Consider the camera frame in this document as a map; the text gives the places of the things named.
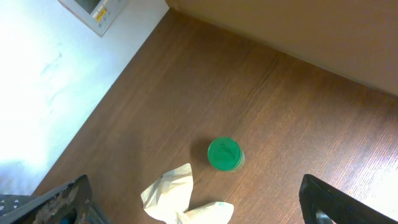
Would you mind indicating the green lid jar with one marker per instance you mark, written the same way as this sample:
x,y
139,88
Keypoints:
x,y
225,154

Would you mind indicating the grey wall panel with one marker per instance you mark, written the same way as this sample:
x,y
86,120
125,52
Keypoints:
x,y
98,15

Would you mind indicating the right beige paper pouch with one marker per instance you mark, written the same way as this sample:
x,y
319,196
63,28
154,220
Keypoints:
x,y
168,199

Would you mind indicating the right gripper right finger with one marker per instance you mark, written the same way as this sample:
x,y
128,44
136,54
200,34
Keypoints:
x,y
322,203

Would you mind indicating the grey plastic basket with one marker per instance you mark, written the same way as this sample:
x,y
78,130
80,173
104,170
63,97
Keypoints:
x,y
12,202

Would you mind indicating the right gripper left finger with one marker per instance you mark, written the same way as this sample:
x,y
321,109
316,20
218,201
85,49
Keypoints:
x,y
68,203

